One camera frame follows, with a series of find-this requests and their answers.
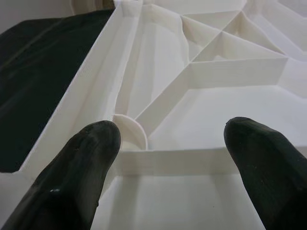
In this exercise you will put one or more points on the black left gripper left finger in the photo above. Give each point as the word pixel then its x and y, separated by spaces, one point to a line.
pixel 72 182

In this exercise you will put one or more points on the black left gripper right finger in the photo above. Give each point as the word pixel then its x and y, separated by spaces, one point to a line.
pixel 271 182

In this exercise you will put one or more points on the white plastic table top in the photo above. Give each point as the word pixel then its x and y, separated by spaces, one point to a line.
pixel 192 107

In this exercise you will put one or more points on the black fabric table cover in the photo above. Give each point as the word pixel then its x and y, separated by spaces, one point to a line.
pixel 36 60

